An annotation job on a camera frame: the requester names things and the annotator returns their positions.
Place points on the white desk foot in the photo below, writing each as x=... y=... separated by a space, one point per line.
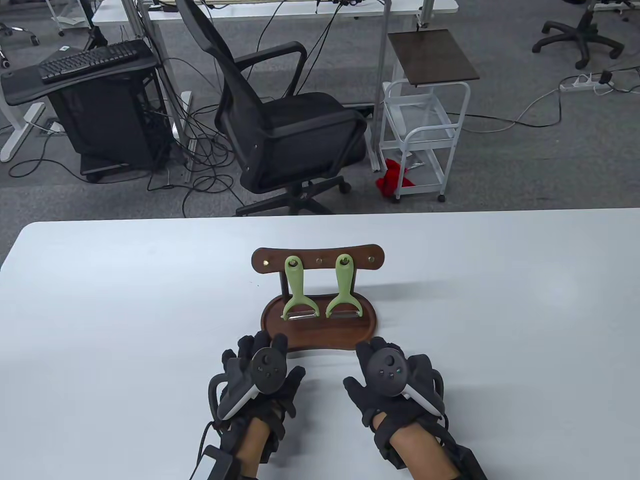
x=22 y=125

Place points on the green vegetable scraper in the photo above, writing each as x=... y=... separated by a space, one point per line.
x=344 y=280
x=293 y=280

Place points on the dark brown board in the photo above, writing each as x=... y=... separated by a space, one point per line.
x=430 y=55

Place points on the brown wooden key rack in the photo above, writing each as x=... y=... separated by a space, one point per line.
x=320 y=330

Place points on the person's left forearm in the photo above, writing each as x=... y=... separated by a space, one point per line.
x=250 y=450

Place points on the person's left hand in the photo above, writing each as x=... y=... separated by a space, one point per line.
x=292 y=390

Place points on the black office chair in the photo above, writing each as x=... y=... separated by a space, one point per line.
x=295 y=130

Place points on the black wrist device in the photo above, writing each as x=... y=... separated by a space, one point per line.
x=467 y=462
x=212 y=462

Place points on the black and white controller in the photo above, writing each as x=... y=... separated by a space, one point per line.
x=267 y=372
x=385 y=370

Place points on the person's right hand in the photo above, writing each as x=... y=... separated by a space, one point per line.
x=362 y=400

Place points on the white rolling cart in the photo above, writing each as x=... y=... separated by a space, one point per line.
x=420 y=107

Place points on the black computer tower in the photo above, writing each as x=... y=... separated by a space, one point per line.
x=110 y=125

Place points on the black keyboard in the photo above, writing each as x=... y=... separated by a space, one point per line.
x=90 y=60

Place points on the black chair base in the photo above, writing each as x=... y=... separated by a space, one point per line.
x=582 y=30

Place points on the white power strip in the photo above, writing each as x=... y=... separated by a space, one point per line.
x=575 y=86

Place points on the red cloth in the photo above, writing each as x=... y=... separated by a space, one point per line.
x=387 y=182

